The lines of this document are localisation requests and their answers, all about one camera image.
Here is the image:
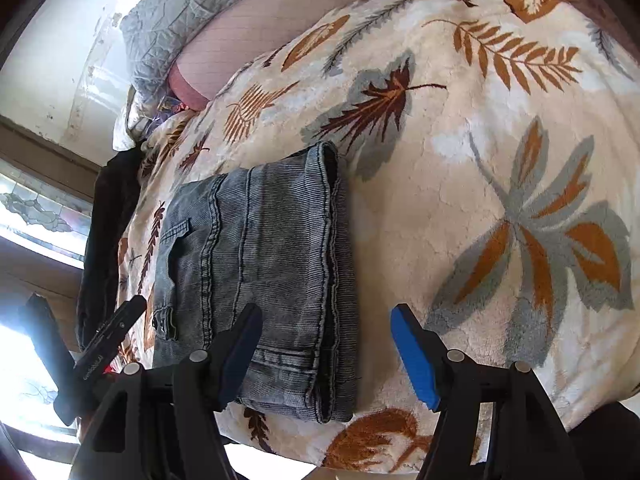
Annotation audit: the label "stained glass window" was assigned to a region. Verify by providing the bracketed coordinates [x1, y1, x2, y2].
[0, 160, 92, 270]

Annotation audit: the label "pink sofa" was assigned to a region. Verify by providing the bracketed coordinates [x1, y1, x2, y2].
[168, 0, 356, 110]

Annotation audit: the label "grey denim jeans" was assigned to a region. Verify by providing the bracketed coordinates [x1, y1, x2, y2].
[152, 142, 359, 424]

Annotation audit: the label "colourful small package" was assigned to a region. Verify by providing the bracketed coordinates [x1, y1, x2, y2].
[153, 94, 189, 124]

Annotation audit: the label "leaf pattern fleece blanket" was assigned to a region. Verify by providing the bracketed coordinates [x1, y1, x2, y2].
[119, 0, 639, 474]

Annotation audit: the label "grey quilted blanket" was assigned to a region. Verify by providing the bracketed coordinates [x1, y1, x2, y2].
[120, 0, 239, 101]

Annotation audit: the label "black garment on armrest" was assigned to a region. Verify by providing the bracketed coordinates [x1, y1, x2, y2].
[76, 148, 143, 349]

